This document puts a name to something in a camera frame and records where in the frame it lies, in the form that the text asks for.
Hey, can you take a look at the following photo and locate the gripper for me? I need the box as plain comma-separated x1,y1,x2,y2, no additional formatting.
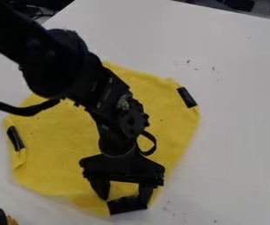
77,150,167,206

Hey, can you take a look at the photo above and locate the yellow cloth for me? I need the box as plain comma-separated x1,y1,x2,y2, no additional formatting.
2,61,202,217

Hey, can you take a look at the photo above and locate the black cable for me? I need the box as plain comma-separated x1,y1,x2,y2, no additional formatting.
0,96,62,117

